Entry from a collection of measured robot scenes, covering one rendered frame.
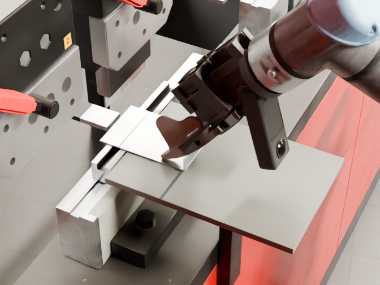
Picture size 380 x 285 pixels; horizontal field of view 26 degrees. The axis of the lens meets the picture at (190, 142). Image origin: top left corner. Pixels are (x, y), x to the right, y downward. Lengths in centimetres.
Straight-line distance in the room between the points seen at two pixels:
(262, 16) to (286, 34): 57
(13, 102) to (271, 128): 38
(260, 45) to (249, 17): 55
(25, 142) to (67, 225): 29
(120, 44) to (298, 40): 20
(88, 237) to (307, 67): 38
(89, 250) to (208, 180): 19
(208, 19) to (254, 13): 25
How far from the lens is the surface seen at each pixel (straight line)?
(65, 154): 261
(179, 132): 104
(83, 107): 118
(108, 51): 92
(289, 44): 89
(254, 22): 147
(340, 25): 85
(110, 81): 102
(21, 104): 73
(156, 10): 90
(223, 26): 169
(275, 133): 101
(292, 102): 139
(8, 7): 75
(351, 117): 179
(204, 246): 115
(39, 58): 81
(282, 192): 105
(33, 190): 251
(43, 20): 80
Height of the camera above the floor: 174
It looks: 42 degrees down
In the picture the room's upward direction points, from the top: straight up
